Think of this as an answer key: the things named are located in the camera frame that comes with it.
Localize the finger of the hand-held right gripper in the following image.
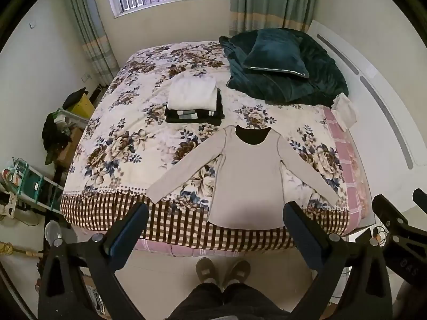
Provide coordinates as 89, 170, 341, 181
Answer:
371, 194, 427, 289
412, 188, 427, 209

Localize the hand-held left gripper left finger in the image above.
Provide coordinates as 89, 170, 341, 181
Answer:
38, 202, 149, 320

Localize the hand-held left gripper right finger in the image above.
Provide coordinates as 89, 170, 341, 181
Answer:
282, 202, 392, 320

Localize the beige long-sleeve shirt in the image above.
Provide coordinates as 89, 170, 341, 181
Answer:
146, 124, 340, 230

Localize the stack of folded black clothes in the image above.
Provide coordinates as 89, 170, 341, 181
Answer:
165, 89, 226, 127

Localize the brown slipper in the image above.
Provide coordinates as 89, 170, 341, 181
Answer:
222, 259, 252, 287
195, 257, 222, 286

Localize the round clear plastic lid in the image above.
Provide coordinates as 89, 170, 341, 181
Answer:
44, 220, 63, 245

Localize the person's right leg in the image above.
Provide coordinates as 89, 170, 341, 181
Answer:
222, 283, 295, 320

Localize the person's leg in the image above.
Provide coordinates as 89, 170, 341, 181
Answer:
166, 282, 225, 320
222, 283, 295, 320

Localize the white headboard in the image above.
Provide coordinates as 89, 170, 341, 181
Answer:
307, 19, 427, 214

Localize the person's left leg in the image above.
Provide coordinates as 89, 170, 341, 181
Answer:
166, 282, 225, 320

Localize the cardboard box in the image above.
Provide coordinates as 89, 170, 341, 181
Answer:
55, 127, 85, 171

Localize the green storage rack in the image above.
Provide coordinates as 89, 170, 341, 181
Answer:
11, 157, 65, 212

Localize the floral blanket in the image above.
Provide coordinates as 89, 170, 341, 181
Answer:
60, 40, 351, 245

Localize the wooden stick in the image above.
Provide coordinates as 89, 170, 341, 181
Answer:
0, 240, 45, 259

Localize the small white cloth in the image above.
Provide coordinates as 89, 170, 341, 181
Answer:
330, 92, 359, 133

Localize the yellow box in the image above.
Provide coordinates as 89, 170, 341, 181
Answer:
65, 93, 96, 119

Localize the black bag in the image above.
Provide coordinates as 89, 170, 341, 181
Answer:
63, 87, 88, 108

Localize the folded white garment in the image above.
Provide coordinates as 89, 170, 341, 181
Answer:
167, 76, 219, 111

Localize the dark green plush blanket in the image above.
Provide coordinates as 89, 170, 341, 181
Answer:
218, 28, 349, 109

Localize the dark green pillow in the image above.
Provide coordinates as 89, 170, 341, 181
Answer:
242, 28, 311, 79

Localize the green striped curtain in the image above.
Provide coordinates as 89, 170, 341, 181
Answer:
228, 0, 318, 38
63, 0, 121, 88

